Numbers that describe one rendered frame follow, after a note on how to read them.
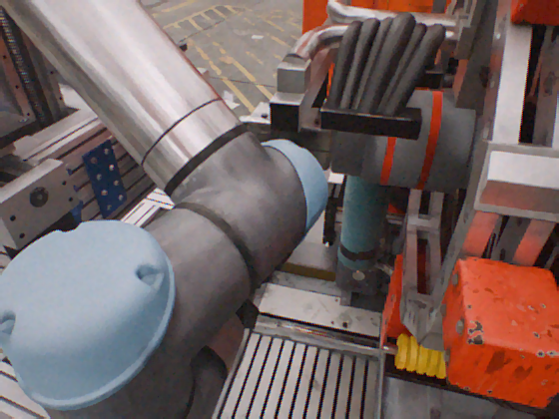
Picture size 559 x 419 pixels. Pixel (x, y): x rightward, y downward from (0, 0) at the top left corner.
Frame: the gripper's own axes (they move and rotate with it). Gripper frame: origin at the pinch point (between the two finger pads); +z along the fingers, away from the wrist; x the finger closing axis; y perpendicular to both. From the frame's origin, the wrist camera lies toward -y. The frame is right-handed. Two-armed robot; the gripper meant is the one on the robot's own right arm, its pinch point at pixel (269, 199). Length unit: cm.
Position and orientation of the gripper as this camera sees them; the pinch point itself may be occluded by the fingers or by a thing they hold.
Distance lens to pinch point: 51.0
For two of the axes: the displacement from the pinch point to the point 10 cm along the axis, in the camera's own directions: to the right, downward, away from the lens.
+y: 0.0, -7.9, -6.2
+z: 2.5, -6.0, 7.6
